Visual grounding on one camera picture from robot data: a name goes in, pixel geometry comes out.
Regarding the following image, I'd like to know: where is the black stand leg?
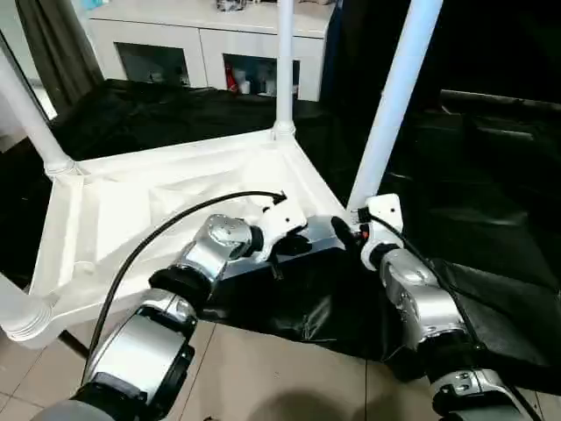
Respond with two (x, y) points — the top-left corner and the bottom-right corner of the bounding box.
(57, 329), (93, 360)

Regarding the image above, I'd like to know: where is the white glass-door cabinet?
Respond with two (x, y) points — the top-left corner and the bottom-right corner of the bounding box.
(83, 0), (338, 102)

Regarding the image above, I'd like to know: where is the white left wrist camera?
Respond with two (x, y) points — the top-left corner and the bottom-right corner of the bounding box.
(247, 195), (309, 264)

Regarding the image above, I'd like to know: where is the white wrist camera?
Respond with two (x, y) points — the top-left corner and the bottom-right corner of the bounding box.
(247, 195), (309, 264)
(354, 195), (404, 271)

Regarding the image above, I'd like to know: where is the black backdrop cloth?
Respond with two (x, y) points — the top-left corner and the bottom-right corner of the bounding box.
(324, 0), (561, 111)

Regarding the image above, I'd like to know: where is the white plastic table top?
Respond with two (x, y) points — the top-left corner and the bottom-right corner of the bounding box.
(0, 127), (359, 350)

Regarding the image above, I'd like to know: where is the grey curtain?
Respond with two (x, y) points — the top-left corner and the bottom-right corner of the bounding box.
(13, 0), (106, 111)

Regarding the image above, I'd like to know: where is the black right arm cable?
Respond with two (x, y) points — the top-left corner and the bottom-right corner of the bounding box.
(368, 215), (492, 352)

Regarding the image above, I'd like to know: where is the white plastic table leg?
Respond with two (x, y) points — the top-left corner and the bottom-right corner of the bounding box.
(0, 274), (52, 343)
(348, 0), (444, 213)
(272, 0), (299, 141)
(0, 44), (80, 178)

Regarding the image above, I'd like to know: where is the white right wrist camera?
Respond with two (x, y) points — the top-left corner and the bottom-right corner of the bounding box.
(354, 195), (404, 271)

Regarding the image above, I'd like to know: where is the black work mat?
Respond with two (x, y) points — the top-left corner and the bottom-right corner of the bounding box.
(0, 77), (561, 396)

